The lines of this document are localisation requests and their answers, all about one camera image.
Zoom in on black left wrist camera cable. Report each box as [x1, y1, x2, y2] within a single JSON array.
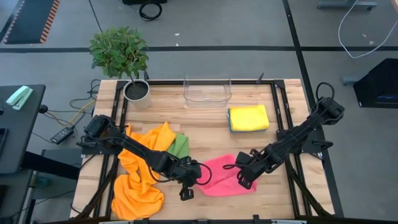
[[195, 162, 213, 187]]

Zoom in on black mat with orange stripes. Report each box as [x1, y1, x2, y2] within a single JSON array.
[[2, 0, 61, 45]]

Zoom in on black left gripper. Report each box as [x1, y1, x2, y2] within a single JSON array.
[[173, 163, 203, 202]]

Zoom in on orange microfiber towel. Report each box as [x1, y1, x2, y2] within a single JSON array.
[[111, 146, 166, 222], [124, 121, 177, 182]]

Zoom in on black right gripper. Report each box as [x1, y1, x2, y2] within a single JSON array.
[[237, 159, 275, 190]]

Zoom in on white floor cable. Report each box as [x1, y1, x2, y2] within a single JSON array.
[[337, 0, 398, 60]]

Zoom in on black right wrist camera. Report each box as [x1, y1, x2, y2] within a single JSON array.
[[234, 151, 254, 166]]

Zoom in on grey furniture base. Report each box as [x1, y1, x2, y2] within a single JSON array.
[[317, 0, 378, 11]]

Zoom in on white plant pot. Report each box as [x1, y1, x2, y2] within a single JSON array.
[[123, 78, 152, 111]]

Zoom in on yellow microfiber towel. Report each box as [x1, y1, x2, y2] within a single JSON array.
[[229, 105, 271, 133]]

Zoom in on black metal table frame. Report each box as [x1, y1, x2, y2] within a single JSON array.
[[76, 71, 345, 224]]

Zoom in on green leafy plant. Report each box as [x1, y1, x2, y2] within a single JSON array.
[[89, 26, 150, 80]]

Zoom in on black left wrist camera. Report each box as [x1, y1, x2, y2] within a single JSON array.
[[178, 156, 195, 167]]

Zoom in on yellow floor cable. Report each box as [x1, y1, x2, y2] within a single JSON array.
[[46, 98, 98, 126]]

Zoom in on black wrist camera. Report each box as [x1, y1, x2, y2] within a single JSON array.
[[234, 151, 254, 166], [178, 156, 195, 167]]

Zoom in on clear plastic bin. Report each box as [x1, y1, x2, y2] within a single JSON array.
[[182, 74, 233, 108]]

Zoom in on coiled black cable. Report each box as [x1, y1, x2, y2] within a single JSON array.
[[138, 1, 164, 22]]

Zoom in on green microfiber towel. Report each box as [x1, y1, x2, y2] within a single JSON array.
[[167, 133, 191, 160]]

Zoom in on mint green stapler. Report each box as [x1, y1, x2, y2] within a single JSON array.
[[5, 85, 34, 111]]

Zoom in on pink microfiber towel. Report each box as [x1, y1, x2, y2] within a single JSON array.
[[195, 153, 259, 198]]

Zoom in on black right arm cable loop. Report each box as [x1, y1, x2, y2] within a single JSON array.
[[315, 81, 336, 101]]

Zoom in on blue microfiber towel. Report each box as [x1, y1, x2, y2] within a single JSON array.
[[227, 107, 269, 134]]

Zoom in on black power adapter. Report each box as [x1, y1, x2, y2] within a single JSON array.
[[50, 126, 75, 145]]

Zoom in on black cabinet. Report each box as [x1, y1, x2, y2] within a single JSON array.
[[353, 57, 398, 110]]

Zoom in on black desk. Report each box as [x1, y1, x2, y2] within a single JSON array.
[[0, 83, 47, 175]]

